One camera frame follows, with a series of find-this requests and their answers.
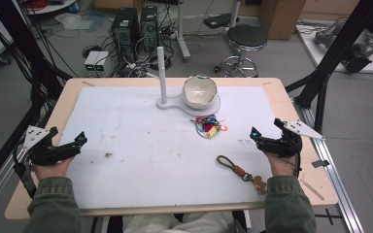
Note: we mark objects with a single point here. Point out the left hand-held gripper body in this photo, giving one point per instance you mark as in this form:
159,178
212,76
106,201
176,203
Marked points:
45,154

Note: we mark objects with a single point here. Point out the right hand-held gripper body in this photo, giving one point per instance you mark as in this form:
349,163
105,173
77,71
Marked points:
281,147

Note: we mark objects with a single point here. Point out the colourful key bunch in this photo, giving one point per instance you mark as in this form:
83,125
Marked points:
209,126

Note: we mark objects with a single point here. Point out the white post key stand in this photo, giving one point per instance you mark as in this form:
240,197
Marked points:
162,74

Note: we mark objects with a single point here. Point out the person's left hand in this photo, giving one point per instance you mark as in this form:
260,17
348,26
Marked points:
51,171

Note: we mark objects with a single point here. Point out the person's right hand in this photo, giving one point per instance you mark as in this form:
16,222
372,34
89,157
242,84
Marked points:
281,166

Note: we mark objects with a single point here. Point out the wooden table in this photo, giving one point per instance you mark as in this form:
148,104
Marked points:
304,181

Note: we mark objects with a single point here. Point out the black tape piece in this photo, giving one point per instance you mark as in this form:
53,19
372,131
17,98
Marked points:
320,163

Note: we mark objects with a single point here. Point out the thin wooden stick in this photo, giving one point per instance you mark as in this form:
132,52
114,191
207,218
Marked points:
312,190

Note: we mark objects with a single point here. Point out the white mat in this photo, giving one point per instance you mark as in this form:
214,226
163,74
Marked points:
142,161

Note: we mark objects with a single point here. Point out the white eggshell-shaped bowl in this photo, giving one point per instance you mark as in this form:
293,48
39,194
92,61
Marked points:
199,92

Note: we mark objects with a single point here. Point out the white power supply box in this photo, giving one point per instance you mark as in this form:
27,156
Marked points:
90,61
102,61

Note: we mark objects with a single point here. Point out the black tape cross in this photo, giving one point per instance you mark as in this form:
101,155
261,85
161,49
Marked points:
328,216

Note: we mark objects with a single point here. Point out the black round stool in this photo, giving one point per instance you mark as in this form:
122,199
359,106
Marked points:
246,37

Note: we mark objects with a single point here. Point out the white platform board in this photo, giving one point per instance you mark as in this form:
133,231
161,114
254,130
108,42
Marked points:
311,45

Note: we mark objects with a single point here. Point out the person's legs light trousers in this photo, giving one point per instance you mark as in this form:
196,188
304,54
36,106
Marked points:
181,225

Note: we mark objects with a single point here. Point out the clear plastic bag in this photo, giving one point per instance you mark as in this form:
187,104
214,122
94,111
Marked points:
74,22

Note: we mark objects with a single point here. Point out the large black computer tower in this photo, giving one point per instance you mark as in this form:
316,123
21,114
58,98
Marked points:
124,29

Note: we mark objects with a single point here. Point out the brown cardboard box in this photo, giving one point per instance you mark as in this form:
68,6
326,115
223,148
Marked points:
281,17

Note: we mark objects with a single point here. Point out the black flat device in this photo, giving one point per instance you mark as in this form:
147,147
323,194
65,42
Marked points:
220,20

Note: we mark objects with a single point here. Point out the grey robot device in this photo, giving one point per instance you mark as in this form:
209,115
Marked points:
359,51

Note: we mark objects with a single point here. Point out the white desk leg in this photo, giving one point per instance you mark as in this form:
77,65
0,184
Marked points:
182,32

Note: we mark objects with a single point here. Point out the small black computer tower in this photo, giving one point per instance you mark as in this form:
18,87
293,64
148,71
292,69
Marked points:
149,26

